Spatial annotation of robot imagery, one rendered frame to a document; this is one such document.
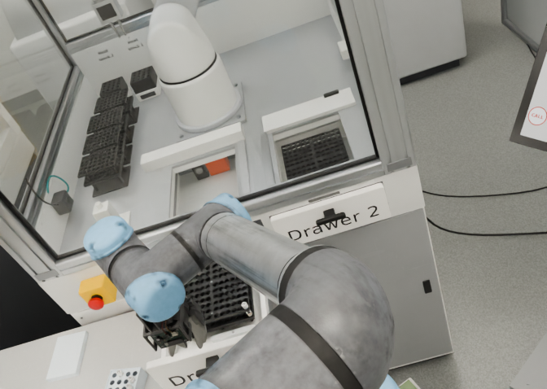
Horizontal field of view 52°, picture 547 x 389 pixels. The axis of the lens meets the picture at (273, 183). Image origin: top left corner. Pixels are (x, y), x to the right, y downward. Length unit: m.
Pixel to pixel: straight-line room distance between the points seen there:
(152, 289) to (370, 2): 0.67
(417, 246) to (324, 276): 1.08
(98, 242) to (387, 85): 0.68
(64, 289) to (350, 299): 1.20
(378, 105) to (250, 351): 0.85
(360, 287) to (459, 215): 2.03
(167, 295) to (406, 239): 0.88
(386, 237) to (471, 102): 1.68
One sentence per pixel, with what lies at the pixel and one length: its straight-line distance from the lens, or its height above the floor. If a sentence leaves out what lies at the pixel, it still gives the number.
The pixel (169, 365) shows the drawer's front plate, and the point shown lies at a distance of 1.27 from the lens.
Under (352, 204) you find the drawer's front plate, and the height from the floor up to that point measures 0.90.
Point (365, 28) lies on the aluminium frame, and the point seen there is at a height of 1.34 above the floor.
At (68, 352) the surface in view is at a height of 0.78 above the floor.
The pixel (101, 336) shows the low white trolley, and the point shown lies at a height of 0.76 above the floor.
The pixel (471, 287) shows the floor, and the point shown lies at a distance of 2.30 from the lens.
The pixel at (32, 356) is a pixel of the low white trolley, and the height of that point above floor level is 0.76.
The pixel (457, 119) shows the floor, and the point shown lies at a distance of 3.01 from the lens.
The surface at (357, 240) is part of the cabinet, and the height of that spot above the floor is 0.75.
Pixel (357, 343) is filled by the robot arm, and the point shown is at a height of 1.47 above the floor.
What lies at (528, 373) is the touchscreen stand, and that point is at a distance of 2.08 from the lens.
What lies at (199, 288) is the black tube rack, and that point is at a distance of 1.38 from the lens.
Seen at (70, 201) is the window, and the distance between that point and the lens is 1.41.
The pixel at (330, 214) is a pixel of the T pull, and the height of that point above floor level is 0.91.
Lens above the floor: 1.88
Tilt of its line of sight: 40 degrees down
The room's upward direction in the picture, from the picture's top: 24 degrees counter-clockwise
